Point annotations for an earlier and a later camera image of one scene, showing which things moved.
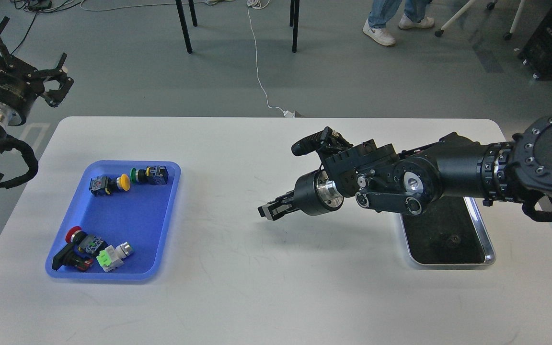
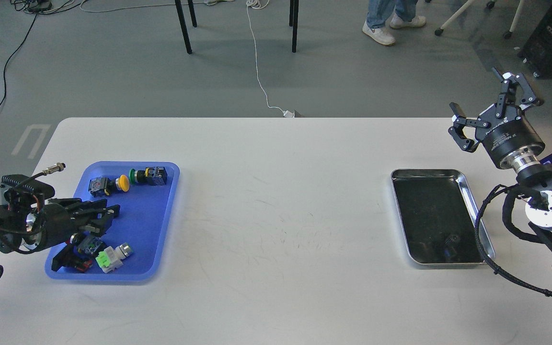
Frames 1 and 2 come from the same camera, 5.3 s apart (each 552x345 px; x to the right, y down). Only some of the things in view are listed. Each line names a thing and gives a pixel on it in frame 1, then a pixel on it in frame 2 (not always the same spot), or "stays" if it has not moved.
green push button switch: [155, 175] stays
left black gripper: [7, 88] → [55, 224]
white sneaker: [381, 35] stays
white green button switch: [112, 257] stays
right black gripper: [315, 193] → [501, 127]
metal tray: [450, 232] stays
